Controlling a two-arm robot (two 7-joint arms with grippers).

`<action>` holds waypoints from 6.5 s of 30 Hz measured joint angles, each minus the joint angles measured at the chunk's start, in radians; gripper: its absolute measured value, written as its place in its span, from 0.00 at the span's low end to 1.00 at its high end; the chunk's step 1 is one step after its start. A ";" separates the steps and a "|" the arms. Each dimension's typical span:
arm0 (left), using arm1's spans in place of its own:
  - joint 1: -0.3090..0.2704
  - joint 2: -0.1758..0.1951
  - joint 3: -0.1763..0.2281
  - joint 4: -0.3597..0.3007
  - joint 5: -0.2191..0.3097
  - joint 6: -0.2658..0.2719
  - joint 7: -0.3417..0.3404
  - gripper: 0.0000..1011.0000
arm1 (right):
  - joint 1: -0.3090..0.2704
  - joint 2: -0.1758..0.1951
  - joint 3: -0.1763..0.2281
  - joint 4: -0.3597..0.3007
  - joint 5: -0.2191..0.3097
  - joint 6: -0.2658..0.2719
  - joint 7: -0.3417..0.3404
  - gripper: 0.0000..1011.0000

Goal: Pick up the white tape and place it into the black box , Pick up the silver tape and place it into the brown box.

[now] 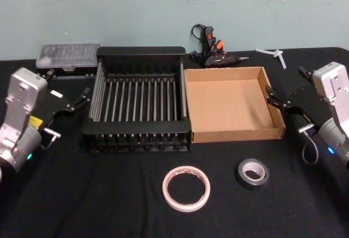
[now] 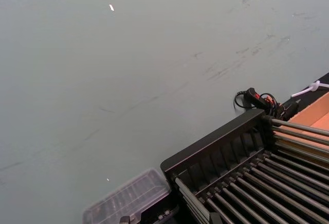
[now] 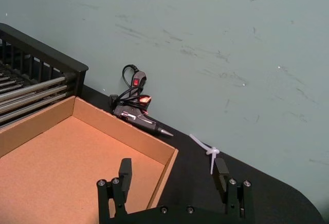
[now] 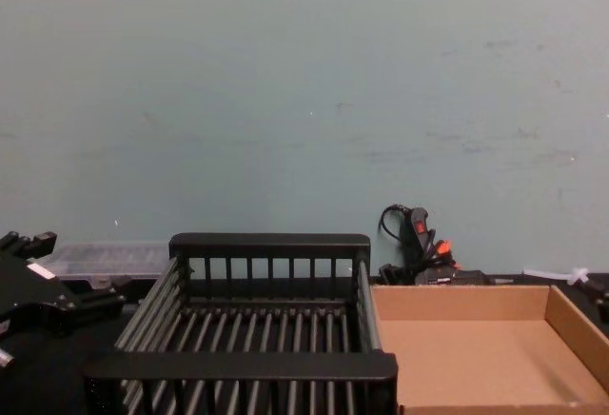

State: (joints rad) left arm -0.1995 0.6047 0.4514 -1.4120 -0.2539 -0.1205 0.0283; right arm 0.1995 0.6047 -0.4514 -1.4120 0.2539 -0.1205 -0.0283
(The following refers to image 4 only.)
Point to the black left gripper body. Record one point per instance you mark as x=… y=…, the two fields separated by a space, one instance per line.
x=33 y=296

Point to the black rack with steel bars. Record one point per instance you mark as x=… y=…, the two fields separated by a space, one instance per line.
x=238 y=367

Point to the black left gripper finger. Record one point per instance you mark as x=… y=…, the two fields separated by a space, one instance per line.
x=33 y=245
x=102 y=296

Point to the shallow brown cardboard tray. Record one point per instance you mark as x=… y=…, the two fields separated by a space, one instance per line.
x=476 y=339

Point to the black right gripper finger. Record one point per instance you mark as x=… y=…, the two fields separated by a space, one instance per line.
x=603 y=293

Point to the black table cloth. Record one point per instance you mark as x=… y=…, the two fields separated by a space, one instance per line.
x=47 y=381

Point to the clear plastic case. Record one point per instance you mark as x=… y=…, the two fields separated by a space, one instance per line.
x=109 y=258

